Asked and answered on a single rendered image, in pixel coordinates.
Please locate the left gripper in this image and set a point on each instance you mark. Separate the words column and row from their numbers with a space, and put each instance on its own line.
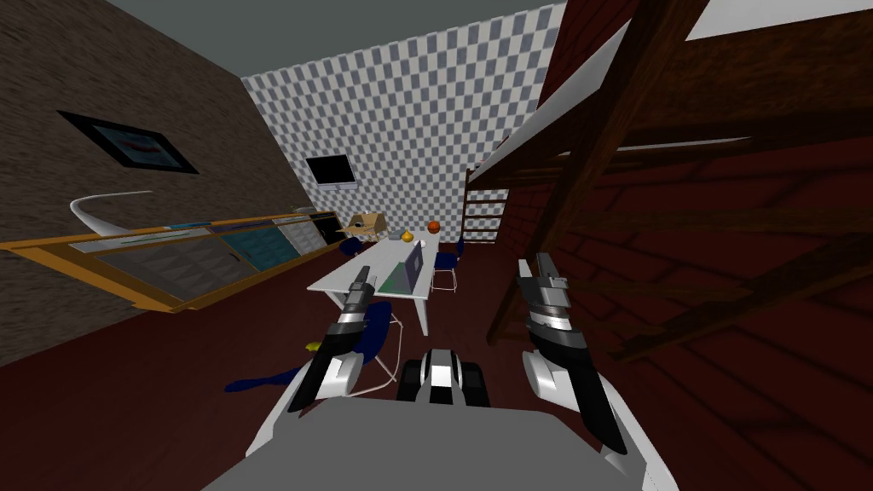
column 359, row 298

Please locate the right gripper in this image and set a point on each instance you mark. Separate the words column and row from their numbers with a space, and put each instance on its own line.
column 550, row 295

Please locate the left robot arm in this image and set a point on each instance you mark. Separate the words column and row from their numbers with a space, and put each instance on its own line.
column 335, row 341

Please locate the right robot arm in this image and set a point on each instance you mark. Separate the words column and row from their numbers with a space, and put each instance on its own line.
column 569, row 361

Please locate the white table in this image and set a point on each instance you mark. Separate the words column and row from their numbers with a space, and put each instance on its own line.
column 361, row 273

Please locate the blue chair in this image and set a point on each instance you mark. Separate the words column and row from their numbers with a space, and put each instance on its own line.
column 447, row 261
column 376, row 331
column 351, row 246

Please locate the grey open laptop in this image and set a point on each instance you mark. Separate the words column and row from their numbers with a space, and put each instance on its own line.
column 407, row 273

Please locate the small yellow object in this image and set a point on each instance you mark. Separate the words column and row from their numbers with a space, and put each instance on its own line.
column 312, row 346

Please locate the cardboard box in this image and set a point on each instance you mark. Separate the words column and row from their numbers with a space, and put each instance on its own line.
column 368, row 224

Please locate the orange ball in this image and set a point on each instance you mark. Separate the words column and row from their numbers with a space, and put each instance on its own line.
column 434, row 227

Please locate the dark wooden bunk bed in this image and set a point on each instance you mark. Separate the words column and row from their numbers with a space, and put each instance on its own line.
column 614, row 170

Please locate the blue cloth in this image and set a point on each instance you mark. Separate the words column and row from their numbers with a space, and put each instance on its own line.
column 262, row 380

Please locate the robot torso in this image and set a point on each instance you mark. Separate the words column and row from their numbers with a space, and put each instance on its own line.
column 423, row 450

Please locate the white curved lamp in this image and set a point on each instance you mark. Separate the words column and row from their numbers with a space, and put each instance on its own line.
column 95, row 215

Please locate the black framed picture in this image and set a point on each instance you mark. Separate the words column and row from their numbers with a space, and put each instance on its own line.
column 129, row 143

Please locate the black wall television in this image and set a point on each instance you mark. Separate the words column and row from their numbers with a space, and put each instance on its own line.
column 331, row 170

